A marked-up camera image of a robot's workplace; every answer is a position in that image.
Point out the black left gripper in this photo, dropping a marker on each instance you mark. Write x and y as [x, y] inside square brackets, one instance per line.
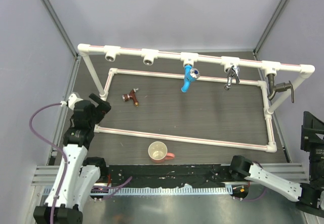
[104, 107]

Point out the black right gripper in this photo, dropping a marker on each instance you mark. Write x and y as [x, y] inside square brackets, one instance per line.
[311, 124]

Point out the brown faucet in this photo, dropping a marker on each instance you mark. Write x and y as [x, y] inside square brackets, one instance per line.
[131, 96]

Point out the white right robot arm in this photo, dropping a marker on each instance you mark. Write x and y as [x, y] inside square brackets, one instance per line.
[307, 196]

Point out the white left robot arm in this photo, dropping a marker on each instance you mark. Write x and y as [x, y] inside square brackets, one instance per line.
[77, 174]

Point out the dark bronze lever faucet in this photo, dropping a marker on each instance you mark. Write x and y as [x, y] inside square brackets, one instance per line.
[278, 88]

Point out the pink mug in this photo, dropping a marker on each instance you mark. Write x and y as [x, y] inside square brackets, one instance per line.
[158, 152]

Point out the chrome faucet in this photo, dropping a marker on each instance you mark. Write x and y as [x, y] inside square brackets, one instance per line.
[231, 74]

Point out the blue plastic faucet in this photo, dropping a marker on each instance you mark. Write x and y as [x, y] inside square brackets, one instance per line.
[190, 75]

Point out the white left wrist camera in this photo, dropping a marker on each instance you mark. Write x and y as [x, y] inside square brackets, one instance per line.
[71, 101]

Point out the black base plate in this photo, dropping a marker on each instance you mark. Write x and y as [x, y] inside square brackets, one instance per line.
[172, 176]

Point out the slotted cable duct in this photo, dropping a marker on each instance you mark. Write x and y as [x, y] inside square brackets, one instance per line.
[186, 190]

